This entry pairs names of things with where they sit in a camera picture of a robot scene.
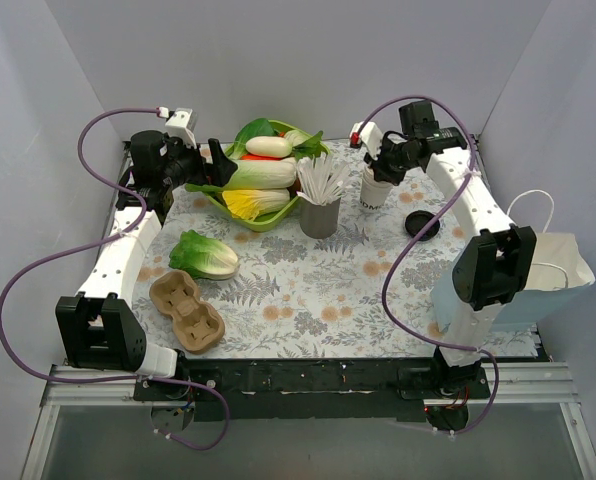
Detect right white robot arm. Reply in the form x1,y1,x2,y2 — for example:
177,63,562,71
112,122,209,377
364,95,537,399

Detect white wrapped straws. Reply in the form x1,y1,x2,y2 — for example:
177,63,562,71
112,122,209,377
296,155,351,206

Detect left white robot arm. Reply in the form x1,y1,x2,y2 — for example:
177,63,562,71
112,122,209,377
55,130,213,400

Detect black coffee lid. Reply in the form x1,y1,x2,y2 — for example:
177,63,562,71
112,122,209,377
404,210,440,241

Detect white radish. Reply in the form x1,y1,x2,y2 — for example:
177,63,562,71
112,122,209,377
245,136,293,158

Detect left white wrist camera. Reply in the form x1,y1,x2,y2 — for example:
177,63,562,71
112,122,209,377
157,107,198,149

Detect stacked white paper cup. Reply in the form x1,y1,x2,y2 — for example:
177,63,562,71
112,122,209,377
359,183,393,211

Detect green bok choy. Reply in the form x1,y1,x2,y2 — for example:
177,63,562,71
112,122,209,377
225,118,276,160

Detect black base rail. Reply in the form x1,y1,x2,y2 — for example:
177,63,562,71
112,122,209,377
133,358,491,422

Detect brown pulp cup carrier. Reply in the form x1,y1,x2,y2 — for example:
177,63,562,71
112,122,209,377
149,270,225,355

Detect white paper bag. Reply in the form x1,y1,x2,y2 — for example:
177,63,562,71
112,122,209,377
431,189,595,332

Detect green plastic basket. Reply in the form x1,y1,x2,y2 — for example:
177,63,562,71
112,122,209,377
200,119,330,232

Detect long green napa cabbage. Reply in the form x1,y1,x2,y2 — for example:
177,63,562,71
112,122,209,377
185,158,297,193

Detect small bok choy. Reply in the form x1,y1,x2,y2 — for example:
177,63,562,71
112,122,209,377
284,129,325,161

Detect grey straw holder cup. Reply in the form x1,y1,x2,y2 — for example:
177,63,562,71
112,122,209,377
298,192,341,239

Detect floral table mat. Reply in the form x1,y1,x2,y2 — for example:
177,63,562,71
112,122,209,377
131,170,466,359

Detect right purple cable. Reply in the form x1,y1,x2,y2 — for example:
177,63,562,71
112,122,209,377
355,95,500,434

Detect yellow napa cabbage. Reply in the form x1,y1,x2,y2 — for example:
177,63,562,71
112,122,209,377
222,189,290,221

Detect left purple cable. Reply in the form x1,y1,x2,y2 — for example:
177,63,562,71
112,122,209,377
0,105,229,452

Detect purple cable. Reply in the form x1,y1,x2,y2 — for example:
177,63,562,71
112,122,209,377
355,95,500,434
0,105,229,452

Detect orange carrot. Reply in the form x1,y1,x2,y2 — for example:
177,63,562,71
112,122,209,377
240,154,285,161

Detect white paper coffee cup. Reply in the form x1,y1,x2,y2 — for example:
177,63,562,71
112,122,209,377
361,166,393,193

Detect aluminium frame rail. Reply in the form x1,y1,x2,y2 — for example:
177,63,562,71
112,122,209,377
20,364,144,480

